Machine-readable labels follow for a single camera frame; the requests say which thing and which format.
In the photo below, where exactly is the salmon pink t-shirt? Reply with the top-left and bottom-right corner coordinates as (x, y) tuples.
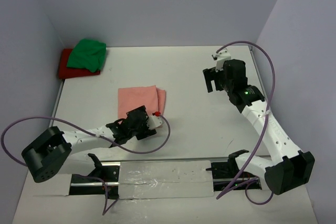
(118, 86), (166, 119)

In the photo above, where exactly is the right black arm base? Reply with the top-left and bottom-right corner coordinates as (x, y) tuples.
(206, 150), (263, 192)

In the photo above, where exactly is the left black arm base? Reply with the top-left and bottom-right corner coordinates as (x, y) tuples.
(69, 153), (120, 200)

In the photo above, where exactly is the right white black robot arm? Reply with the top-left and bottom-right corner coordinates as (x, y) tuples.
(203, 56), (315, 195)

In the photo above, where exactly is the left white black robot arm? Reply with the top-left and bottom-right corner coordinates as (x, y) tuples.
(22, 106), (163, 183)

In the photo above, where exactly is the silver tape patch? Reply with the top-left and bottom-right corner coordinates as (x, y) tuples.
(118, 161), (214, 199)

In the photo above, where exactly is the green folded t-shirt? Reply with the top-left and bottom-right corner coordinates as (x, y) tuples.
(66, 39), (107, 72)

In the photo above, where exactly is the red folded t-shirt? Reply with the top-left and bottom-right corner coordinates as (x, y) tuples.
(58, 48), (101, 80)

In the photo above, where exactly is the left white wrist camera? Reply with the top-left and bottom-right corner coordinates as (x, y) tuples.
(147, 111), (163, 130)

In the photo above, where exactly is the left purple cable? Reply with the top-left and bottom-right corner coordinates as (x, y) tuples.
(1, 113), (171, 216)

